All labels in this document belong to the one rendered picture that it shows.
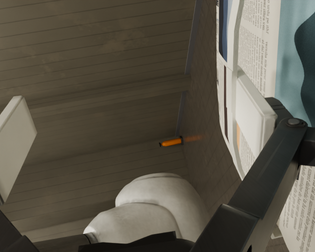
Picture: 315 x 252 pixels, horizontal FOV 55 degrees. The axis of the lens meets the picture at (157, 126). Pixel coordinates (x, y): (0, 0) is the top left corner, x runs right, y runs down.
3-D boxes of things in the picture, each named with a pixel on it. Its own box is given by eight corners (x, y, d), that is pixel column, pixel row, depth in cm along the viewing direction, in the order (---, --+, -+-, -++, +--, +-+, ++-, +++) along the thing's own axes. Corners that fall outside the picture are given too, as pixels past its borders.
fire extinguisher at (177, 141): (181, 133, 699) (158, 138, 694) (184, 143, 689) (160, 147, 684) (180, 137, 720) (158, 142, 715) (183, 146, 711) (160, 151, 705)
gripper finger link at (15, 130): (5, 206, 15) (-11, 208, 15) (38, 133, 21) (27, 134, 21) (-20, 158, 14) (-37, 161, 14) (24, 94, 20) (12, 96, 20)
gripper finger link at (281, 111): (290, 148, 13) (360, 141, 13) (255, 97, 17) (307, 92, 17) (286, 174, 14) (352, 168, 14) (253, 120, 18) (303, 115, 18)
